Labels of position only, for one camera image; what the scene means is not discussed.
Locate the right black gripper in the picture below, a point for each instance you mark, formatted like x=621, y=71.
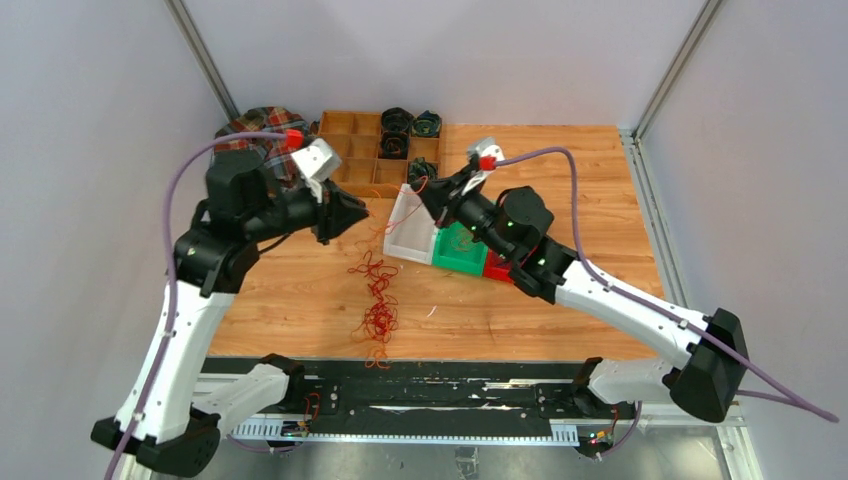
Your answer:
x=443, y=196

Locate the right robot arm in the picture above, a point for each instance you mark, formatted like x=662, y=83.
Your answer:
x=700, y=363

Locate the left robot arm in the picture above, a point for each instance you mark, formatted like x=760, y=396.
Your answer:
x=161, y=424

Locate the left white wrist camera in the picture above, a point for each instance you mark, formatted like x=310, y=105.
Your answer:
x=316, y=163

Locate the plaid cloth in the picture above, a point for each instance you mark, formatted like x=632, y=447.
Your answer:
x=275, y=153

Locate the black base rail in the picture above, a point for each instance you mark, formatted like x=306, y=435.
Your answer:
x=445, y=399

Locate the rolled teal sock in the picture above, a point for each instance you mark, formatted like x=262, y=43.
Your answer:
x=428, y=124

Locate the green plastic bin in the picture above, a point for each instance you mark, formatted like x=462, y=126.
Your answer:
x=456, y=250

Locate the wooden compartment tray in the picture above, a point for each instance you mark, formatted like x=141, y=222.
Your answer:
x=355, y=136

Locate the rolled dark sock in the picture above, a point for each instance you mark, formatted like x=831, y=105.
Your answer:
x=394, y=145
x=396, y=120
x=420, y=168

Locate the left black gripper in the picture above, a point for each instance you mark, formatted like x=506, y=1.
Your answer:
x=337, y=211

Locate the white plastic bin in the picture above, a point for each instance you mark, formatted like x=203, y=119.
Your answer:
x=411, y=232

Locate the red plastic bin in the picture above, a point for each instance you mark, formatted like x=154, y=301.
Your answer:
x=497, y=268

